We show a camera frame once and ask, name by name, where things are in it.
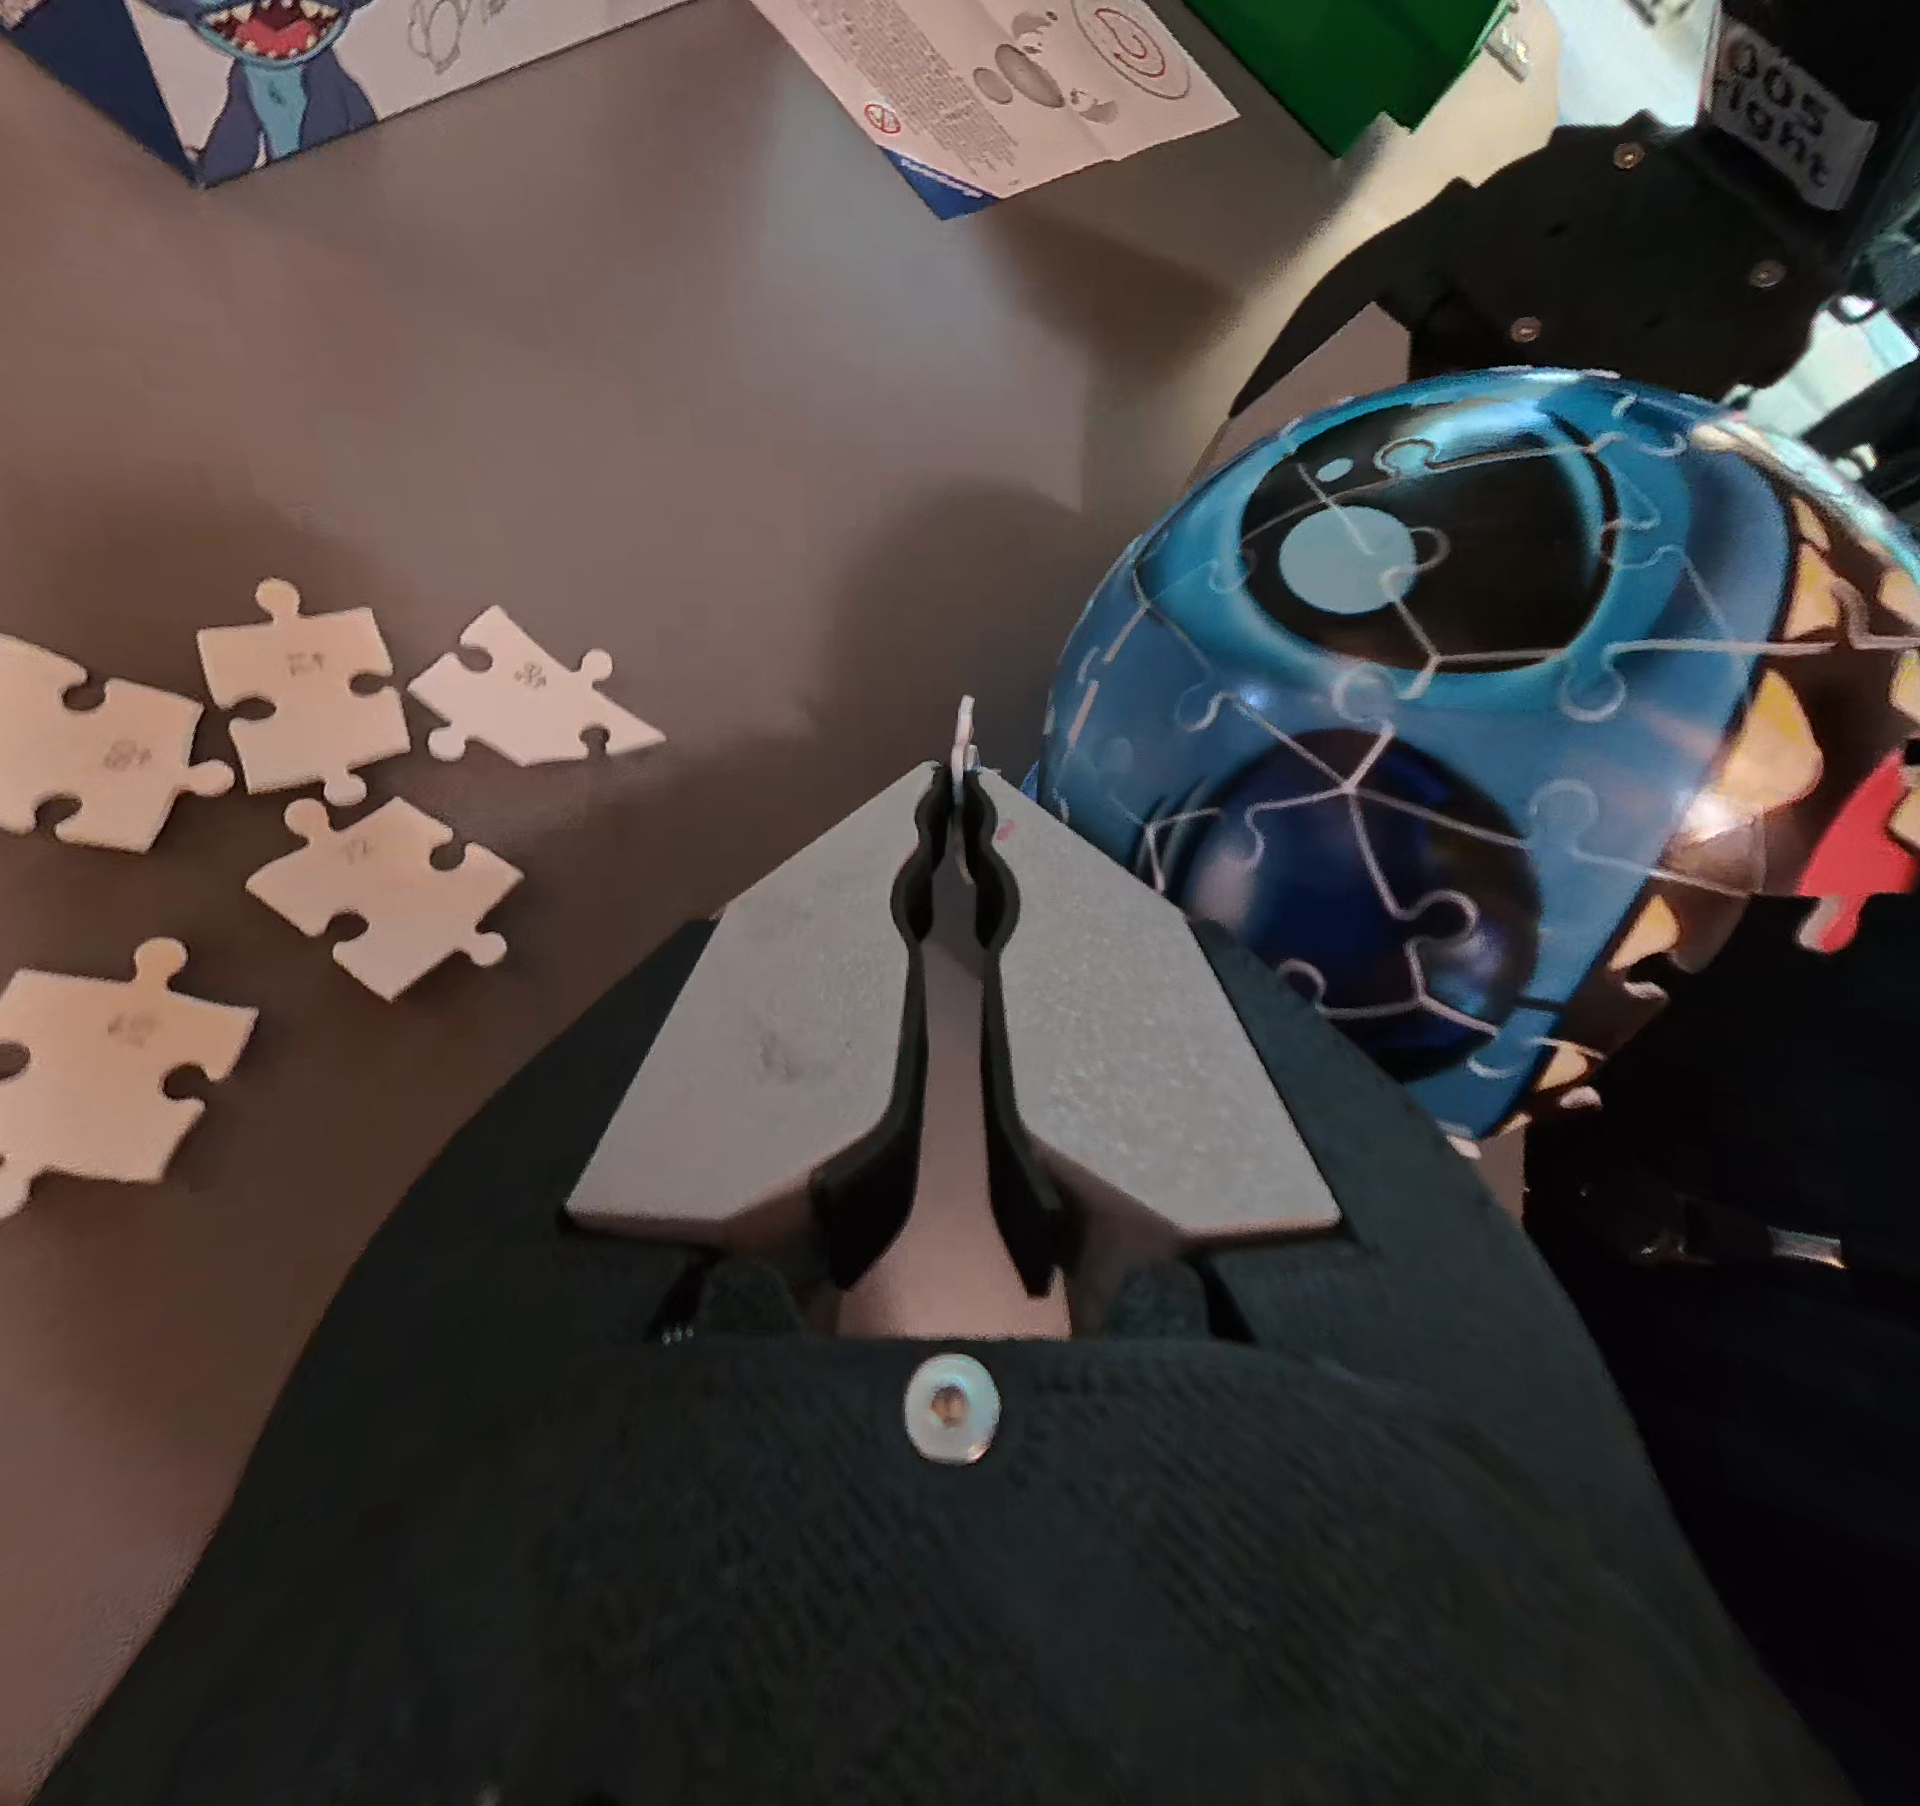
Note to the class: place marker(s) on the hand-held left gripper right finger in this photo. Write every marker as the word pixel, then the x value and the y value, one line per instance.
pixel 1168 1071

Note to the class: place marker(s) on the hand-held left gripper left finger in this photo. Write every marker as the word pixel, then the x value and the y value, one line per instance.
pixel 736 1071

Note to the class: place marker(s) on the white puzzle piece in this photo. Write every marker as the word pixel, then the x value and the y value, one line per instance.
pixel 107 1071
pixel 963 749
pixel 532 688
pixel 97 749
pixel 301 688
pixel 385 891

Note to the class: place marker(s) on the blue cartoon puzzle ball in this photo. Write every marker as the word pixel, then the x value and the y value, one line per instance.
pixel 1425 725

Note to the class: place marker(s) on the cartoon printed puzzle box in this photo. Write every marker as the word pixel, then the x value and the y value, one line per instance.
pixel 451 6

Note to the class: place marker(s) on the white instruction leaflet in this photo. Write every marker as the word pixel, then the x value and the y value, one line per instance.
pixel 959 50

